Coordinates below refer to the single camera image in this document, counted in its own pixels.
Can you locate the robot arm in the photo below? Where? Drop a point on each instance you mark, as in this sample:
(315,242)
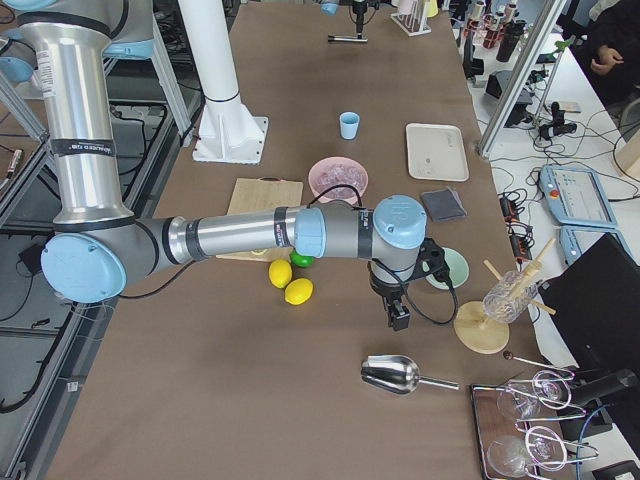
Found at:
(330,7)
(105,240)

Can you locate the green lime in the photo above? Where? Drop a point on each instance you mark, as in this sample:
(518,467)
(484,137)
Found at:
(299,260)

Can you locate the white test tube rack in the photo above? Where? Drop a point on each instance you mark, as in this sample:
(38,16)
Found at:
(412,16)

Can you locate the pink bowl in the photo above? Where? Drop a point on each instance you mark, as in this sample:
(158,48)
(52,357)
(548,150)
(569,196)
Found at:
(337,192)

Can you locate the pale green bowl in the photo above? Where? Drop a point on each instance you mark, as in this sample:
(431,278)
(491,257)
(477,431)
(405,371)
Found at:
(459,270)

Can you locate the pile of ice cubes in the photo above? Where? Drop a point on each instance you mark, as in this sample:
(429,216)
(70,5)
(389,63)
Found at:
(332,175)

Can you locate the wire wine glass rack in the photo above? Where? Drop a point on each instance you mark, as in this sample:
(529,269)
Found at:
(517,426)

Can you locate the blue teach pendant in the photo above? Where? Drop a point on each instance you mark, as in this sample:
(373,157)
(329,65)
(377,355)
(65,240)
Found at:
(576,196)

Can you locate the clear glass on stand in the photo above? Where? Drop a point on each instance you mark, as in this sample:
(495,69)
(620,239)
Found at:
(508,299)

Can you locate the steel muddler black tip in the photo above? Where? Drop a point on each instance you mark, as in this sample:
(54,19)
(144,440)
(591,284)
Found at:
(346,39)

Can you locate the cream rabbit tray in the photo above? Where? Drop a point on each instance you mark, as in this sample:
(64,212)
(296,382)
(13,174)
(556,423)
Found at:
(436,152)

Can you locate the wooden cutting board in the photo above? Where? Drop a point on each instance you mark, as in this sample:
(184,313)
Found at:
(253,195)

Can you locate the whole yellow lemon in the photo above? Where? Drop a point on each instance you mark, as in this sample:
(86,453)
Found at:
(280,273)
(298,291)

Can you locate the black monitor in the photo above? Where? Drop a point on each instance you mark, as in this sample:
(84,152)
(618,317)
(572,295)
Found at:
(597,307)

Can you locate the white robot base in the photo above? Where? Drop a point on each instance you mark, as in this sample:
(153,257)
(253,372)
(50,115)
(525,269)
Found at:
(228,132)

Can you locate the grey folded cloth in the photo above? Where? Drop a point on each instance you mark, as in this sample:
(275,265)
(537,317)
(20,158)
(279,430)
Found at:
(443,205)

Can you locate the metal ice scoop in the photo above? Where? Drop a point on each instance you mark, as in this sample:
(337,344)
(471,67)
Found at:
(398,374)

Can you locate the wooden cup stand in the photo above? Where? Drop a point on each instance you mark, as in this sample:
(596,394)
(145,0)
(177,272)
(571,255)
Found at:
(483,326)

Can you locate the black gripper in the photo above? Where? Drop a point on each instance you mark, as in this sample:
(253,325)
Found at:
(387,289)
(359,8)

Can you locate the light blue plastic cup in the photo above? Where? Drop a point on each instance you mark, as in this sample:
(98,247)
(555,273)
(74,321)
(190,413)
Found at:
(349,122)

